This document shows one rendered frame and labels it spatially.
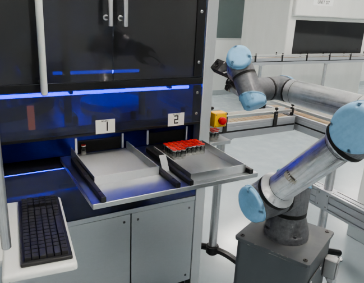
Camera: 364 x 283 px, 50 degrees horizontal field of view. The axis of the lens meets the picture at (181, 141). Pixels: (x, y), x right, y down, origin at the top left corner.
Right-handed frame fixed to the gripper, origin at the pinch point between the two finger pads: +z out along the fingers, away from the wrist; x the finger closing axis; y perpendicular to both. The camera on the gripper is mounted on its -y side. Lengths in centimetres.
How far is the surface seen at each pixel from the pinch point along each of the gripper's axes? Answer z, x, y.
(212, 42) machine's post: 22.1, 15.1, -25.5
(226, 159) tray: 24.3, -21.6, 13.8
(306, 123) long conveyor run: 86, 29, 30
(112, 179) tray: -6, -57, -11
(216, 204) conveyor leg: 87, -41, 20
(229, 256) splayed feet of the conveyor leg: 99, -60, 46
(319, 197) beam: 95, 1, 63
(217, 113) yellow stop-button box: 40.8, -5.9, -5.9
